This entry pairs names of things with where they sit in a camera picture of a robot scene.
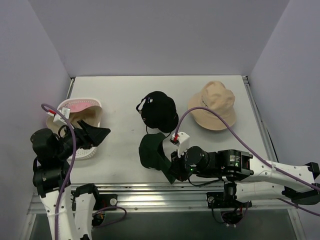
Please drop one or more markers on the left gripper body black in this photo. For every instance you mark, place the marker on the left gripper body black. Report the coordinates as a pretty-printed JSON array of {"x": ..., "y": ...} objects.
[{"x": 81, "y": 135}]

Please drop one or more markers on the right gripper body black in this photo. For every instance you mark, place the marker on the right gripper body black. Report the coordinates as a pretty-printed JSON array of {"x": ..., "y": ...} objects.
[{"x": 176, "y": 165}]

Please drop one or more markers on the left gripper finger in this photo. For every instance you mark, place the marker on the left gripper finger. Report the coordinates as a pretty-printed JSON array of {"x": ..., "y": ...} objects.
[
  {"x": 96, "y": 135},
  {"x": 83, "y": 125}
]

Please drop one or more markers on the dark green cap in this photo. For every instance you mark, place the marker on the dark green cap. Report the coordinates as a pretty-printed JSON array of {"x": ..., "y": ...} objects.
[{"x": 151, "y": 152}]

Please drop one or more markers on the black baseball cap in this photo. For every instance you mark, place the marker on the black baseball cap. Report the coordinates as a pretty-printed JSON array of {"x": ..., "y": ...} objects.
[{"x": 158, "y": 111}]

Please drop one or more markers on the beige bucket hat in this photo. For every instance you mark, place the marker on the beige bucket hat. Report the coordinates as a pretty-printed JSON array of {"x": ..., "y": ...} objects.
[{"x": 216, "y": 97}]

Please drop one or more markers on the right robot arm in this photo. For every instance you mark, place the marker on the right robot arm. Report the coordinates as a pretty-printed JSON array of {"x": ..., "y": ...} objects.
[{"x": 246, "y": 178}]

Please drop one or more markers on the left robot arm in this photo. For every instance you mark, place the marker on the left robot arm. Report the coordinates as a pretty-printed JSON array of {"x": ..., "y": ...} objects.
[{"x": 69, "y": 213}]

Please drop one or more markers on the white plastic basket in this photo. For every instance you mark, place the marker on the white plastic basket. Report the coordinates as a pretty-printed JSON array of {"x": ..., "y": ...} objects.
[{"x": 81, "y": 154}]

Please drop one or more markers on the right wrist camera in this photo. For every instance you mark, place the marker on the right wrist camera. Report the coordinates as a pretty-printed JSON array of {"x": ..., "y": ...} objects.
[{"x": 182, "y": 142}]

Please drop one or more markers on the aluminium front rail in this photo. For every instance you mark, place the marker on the aluminium front rail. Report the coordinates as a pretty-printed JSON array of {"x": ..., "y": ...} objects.
[{"x": 160, "y": 197}]

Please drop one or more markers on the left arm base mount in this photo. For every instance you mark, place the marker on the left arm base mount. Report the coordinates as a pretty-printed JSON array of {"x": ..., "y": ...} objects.
[{"x": 104, "y": 200}]

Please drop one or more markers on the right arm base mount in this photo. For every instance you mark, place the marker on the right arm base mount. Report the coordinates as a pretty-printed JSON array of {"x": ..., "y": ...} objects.
[{"x": 225, "y": 207}]

